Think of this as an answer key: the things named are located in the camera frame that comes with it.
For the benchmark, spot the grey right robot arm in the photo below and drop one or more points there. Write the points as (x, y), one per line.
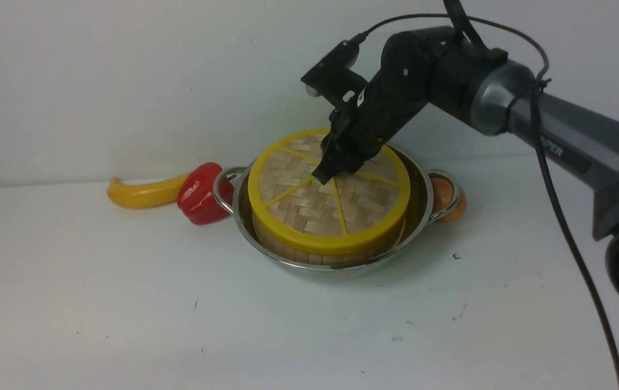
(584, 143)

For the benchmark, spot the yellow woven bamboo steamer lid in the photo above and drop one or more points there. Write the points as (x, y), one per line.
(281, 179)

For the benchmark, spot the yellow squash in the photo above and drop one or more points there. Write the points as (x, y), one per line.
(144, 196)

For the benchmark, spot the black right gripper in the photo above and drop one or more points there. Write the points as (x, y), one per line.
(418, 67)

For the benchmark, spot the stainless steel pot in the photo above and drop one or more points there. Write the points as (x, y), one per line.
(230, 192)

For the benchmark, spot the orange round fruit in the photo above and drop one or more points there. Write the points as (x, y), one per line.
(443, 193)

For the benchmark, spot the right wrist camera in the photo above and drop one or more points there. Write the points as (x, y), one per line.
(332, 77)

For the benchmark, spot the red bell pepper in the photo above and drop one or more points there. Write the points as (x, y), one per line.
(195, 198)

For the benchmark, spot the yellow rimmed bamboo steamer basket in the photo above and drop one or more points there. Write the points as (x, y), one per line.
(329, 237)

